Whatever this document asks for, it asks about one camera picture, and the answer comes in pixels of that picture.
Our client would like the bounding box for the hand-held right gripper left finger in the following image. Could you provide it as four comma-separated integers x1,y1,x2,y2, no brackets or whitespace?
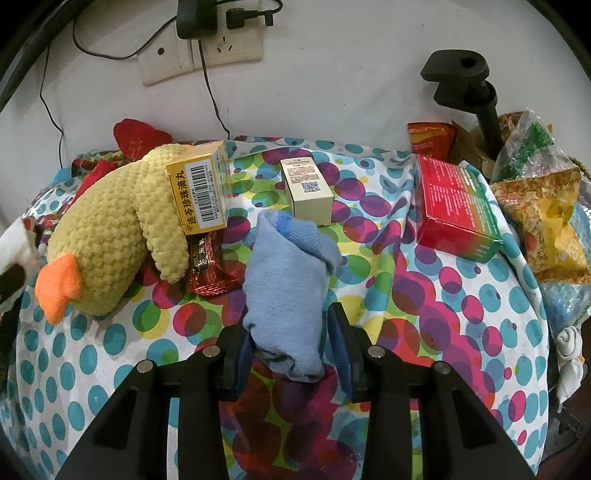
55,327,254,480

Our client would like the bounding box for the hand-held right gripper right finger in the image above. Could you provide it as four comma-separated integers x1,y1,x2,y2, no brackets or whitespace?
329,302,539,480

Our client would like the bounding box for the blue sock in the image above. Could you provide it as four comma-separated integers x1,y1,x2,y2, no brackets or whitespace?
242,210,343,384

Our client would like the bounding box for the yellow medicine box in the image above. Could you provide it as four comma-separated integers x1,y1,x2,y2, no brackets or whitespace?
165,141,230,237

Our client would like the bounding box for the beige small box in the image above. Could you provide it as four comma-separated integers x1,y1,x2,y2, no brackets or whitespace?
280,157,334,226

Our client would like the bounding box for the yellow plush duck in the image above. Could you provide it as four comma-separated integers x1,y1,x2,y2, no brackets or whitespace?
36,144,193,325

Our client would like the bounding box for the red sock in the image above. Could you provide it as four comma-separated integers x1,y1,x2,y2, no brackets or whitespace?
73,159,112,200
113,119,174,162

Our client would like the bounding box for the red candy wrapper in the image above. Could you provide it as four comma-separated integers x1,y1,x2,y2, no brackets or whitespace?
187,228,239,296

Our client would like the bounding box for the polka dot cloth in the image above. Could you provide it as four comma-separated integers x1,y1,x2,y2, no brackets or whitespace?
0,135,560,480

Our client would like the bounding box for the red cardboard box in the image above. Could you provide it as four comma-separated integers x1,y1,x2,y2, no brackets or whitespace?
415,154,503,264

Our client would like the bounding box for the white sock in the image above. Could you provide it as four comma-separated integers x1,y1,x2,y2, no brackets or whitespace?
555,325,585,408

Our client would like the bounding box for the blue snack bag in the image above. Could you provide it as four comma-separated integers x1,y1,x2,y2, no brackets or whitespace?
539,277,591,334

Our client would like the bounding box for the red snack bag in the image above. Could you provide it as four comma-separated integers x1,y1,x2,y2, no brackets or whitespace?
407,122,458,162

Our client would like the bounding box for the white and black cloth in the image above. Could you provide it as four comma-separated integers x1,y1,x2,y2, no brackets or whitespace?
0,216,43,315

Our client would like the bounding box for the clear green snack bag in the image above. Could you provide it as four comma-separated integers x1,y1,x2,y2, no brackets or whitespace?
489,110,556,182

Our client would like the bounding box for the black clamp stand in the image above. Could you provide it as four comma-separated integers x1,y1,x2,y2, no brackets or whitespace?
420,50,505,160

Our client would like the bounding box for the black power adapter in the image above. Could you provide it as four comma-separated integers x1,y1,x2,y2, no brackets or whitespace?
177,0,218,40

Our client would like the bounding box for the black adapter cable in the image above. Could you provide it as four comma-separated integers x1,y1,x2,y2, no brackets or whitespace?
198,39,230,140

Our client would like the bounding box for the white wall socket plate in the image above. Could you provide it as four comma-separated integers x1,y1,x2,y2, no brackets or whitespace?
137,39,195,87

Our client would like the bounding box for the thin black cable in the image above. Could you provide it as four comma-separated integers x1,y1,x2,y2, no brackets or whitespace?
39,44,65,172

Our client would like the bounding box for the white wall power socket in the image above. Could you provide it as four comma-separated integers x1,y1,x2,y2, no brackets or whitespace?
191,0,264,66

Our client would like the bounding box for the black looping cable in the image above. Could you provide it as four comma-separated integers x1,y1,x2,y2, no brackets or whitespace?
73,14,178,61

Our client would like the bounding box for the black plug with cable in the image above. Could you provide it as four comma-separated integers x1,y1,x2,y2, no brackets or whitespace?
225,0,283,29

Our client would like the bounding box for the dark frame bar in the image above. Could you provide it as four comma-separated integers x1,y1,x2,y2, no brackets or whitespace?
0,0,62,112

